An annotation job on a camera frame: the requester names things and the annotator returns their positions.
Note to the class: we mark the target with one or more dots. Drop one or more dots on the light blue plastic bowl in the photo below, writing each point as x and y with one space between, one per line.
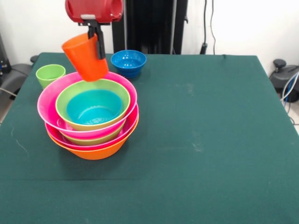
93 109

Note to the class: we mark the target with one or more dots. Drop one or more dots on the dark green tablecloth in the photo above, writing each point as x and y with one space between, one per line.
149 186

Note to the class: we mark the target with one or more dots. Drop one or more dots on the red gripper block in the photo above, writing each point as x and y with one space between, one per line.
93 9

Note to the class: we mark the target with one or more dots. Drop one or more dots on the pink plastic bowl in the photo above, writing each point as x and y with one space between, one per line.
45 105
53 136

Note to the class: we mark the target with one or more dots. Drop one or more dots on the red plastic cup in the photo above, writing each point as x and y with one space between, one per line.
86 60

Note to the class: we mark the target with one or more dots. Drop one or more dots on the dark blue plastic bowl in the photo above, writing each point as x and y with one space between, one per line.
128 63

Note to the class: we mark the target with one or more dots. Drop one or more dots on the green plastic cup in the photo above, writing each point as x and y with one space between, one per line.
47 73

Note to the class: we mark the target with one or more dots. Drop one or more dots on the green plastic bowl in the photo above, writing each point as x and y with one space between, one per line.
93 141
61 105

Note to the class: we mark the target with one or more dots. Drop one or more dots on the orange plastic bowl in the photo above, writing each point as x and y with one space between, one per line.
93 155

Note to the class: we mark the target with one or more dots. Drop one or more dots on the black office chair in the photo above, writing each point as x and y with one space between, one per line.
280 79
16 77

